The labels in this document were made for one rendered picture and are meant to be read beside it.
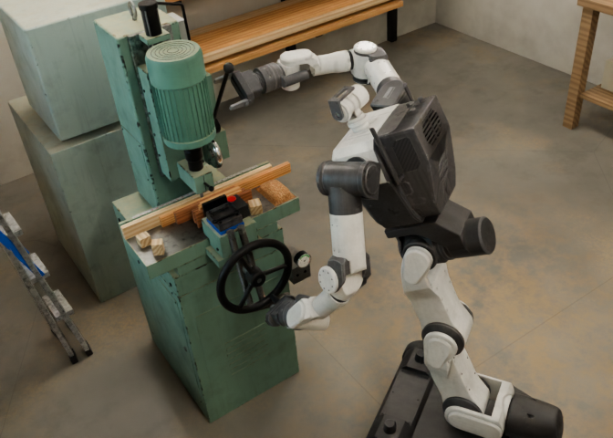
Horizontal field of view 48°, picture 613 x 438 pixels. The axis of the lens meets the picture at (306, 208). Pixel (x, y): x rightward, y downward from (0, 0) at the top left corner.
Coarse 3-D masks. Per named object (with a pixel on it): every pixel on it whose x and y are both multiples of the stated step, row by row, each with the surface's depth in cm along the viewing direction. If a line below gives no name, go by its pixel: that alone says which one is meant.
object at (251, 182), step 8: (272, 168) 257; (280, 168) 257; (288, 168) 259; (256, 176) 253; (264, 176) 254; (272, 176) 257; (280, 176) 259; (240, 184) 250; (248, 184) 252; (256, 184) 254; (216, 192) 247; (176, 208) 241; (160, 216) 237; (168, 216) 238; (168, 224) 239
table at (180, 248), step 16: (256, 192) 252; (272, 208) 243; (288, 208) 247; (176, 224) 239; (192, 224) 239; (256, 224) 242; (128, 240) 234; (176, 240) 233; (192, 240) 232; (208, 240) 233; (144, 256) 227; (160, 256) 226; (176, 256) 228; (192, 256) 232; (144, 272) 229; (160, 272) 227
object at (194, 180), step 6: (180, 162) 240; (186, 162) 240; (180, 168) 240; (186, 168) 237; (204, 168) 236; (180, 174) 243; (186, 174) 237; (192, 174) 233; (198, 174) 233; (204, 174) 233; (210, 174) 235; (186, 180) 239; (192, 180) 233; (198, 180) 233; (204, 180) 234; (210, 180) 236; (192, 186) 236; (198, 186) 234; (204, 186) 236; (198, 192) 235
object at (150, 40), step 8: (144, 0) 214; (152, 0) 214; (144, 8) 211; (152, 8) 211; (144, 16) 213; (152, 16) 213; (144, 24) 215; (152, 24) 214; (160, 24) 216; (144, 32) 220; (152, 32) 216; (160, 32) 217; (168, 32) 219; (144, 40) 217; (152, 40) 216; (160, 40) 217
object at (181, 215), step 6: (234, 186) 248; (222, 192) 245; (204, 198) 243; (192, 204) 240; (198, 204) 240; (180, 210) 238; (186, 210) 238; (174, 216) 239; (180, 216) 238; (186, 216) 240; (180, 222) 239
